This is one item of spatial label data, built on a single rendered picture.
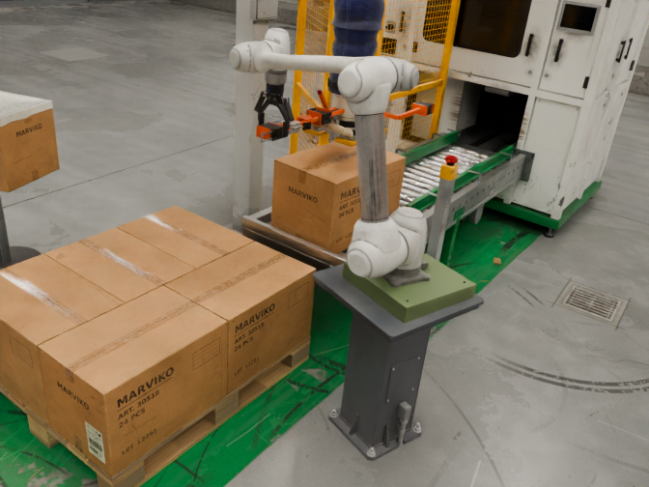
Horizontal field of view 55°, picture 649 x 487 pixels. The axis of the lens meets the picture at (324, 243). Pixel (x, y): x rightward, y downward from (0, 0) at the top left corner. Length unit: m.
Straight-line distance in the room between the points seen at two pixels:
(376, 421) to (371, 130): 1.26
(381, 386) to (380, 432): 0.28
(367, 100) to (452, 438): 1.63
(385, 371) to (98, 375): 1.09
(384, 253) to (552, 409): 1.49
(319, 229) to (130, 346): 1.09
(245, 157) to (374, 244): 2.16
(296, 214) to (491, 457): 1.45
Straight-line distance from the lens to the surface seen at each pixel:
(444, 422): 3.07
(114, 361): 2.42
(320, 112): 2.95
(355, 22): 2.96
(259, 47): 2.43
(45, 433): 2.88
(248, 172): 4.20
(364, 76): 2.03
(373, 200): 2.15
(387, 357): 2.51
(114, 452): 2.49
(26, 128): 3.68
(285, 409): 2.99
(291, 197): 3.11
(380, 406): 2.68
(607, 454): 3.23
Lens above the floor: 2.03
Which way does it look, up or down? 28 degrees down
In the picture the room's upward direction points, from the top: 5 degrees clockwise
